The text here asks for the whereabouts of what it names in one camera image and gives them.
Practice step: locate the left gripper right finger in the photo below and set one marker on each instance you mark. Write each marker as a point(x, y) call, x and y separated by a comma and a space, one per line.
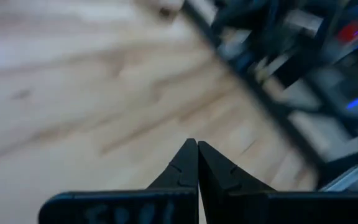
point(244, 205)

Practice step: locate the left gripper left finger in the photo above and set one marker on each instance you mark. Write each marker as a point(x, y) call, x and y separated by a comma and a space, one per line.
point(166, 205)

